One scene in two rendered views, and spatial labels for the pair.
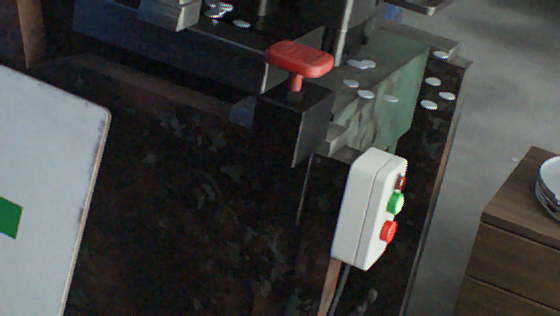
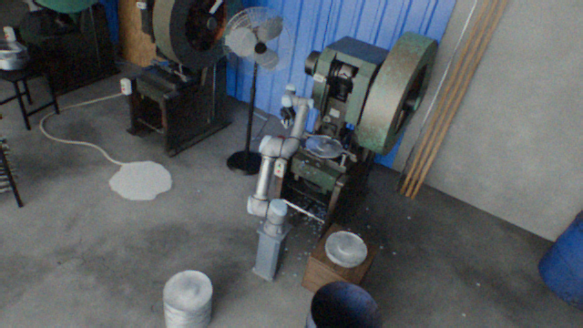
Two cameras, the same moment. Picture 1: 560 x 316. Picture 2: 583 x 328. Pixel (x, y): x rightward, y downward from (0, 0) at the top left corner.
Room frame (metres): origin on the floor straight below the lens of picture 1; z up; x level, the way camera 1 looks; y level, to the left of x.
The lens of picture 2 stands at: (1.48, -2.52, 2.43)
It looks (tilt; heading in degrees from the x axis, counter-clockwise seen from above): 37 degrees down; 94
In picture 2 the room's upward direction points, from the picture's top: 11 degrees clockwise
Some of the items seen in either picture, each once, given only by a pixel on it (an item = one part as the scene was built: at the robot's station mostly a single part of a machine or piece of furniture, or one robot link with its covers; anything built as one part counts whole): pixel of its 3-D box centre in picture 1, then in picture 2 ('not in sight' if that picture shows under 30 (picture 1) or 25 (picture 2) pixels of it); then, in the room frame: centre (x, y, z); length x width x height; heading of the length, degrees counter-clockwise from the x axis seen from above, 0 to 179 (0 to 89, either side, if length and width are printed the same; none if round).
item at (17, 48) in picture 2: not in sight; (17, 80); (-1.52, 0.48, 0.40); 0.45 x 0.40 x 0.79; 171
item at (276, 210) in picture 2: not in sight; (277, 210); (1.31, -0.65, 0.62); 0.13 x 0.12 x 0.14; 179
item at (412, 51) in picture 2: not in sight; (396, 88); (1.93, 0.08, 1.33); 1.03 x 0.28 x 0.82; 69
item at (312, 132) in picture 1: (284, 159); not in sight; (1.20, 0.00, 0.62); 0.10 x 0.06 x 0.20; 159
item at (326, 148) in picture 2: not in sight; (324, 146); (1.53, -0.02, 0.78); 0.29 x 0.29 x 0.01
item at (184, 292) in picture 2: not in sight; (188, 290); (0.91, -1.18, 0.29); 0.29 x 0.29 x 0.01
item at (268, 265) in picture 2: not in sight; (271, 249); (1.32, -0.65, 0.23); 0.19 x 0.19 x 0.45; 72
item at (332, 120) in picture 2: not in sight; (336, 114); (1.56, 0.06, 1.04); 0.17 x 0.15 x 0.30; 69
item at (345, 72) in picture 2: not in sight; (345, 84); (1.58, 0.10, 1.27); 0.21 x 0.12 x 0.34; 69
